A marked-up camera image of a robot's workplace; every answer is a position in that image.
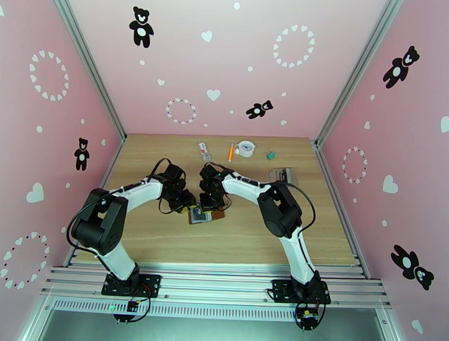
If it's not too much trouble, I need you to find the aluminium side rail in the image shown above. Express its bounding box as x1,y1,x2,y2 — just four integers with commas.
308,142,377,281
62,137,125,270

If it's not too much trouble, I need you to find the aluminium rail bed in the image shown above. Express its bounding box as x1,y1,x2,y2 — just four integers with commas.
40,253,394,312

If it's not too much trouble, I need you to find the black right base cable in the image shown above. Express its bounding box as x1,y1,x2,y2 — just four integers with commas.
293,290,335,332

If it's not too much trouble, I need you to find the aluminium frame post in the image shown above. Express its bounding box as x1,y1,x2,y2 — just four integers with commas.
313,0,407,151
38,0,133,144

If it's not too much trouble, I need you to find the black circuit board yellow connector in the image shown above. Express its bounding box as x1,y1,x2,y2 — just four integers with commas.
294,304,321,331

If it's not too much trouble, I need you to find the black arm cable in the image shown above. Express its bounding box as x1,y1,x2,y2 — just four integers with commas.
147,157,182,214
277,182,318,232

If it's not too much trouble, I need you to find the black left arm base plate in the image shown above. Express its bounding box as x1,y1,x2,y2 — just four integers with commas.
101,271,162,299

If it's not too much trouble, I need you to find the perforated metal strip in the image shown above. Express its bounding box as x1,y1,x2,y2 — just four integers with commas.
49,296,381,327

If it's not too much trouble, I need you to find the black base cable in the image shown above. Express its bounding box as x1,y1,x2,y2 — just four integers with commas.
112,282,153,325
293,290,335,332

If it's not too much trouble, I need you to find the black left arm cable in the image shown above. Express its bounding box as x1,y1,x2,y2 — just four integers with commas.
147,157,182,214

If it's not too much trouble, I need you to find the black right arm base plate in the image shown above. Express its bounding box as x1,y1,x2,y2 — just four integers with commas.
271,278,333,305

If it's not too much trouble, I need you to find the small white red tube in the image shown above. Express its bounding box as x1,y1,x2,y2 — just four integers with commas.
196,141,213,163

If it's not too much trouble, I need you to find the brown leather card holder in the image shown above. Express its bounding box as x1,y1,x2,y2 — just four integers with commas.
187,205,227,227

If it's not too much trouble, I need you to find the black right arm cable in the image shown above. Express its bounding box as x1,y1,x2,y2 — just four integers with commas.
277,182,318,232

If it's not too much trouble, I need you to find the black left base cable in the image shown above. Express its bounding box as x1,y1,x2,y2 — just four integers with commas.
112,282,153,325

